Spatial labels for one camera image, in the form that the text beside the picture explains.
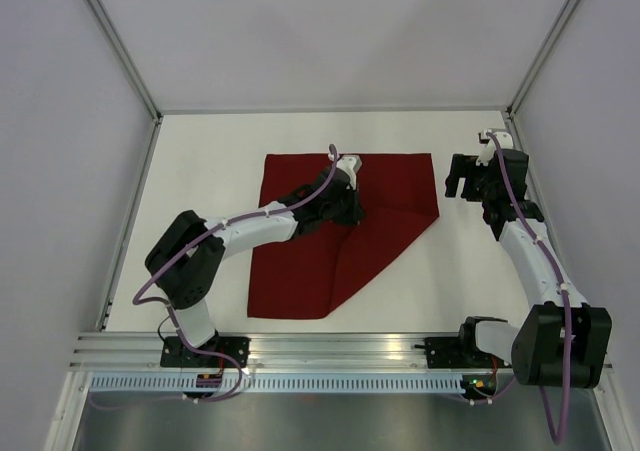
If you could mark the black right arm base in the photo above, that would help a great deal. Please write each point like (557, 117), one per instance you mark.
(449, 352)

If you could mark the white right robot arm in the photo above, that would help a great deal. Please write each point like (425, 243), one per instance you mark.
(563, 339)

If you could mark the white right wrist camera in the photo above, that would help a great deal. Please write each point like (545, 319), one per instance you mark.
(491, 139)

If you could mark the white slotted cable duct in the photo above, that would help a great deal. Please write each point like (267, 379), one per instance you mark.
(337, 383)

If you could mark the red cloth napkin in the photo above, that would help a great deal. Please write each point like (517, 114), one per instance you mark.
(310, 277)

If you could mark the aluminium frame post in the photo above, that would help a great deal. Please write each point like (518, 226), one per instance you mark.
(115, 42)
(544, 52)

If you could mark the aluminium frame post right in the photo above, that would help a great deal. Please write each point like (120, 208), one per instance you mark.
(544, 52)

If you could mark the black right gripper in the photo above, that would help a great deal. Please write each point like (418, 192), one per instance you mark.
(463, 166)

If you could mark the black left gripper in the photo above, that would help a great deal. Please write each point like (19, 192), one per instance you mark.
(355, 214)

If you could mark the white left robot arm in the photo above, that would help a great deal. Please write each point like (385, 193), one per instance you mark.
(184, 262)

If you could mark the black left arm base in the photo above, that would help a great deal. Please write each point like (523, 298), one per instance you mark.
(213, 355)

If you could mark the aluminium front rail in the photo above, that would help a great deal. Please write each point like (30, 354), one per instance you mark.
(268, 352)

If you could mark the aluminium frame post left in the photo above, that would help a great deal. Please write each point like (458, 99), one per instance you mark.
(115, 42)

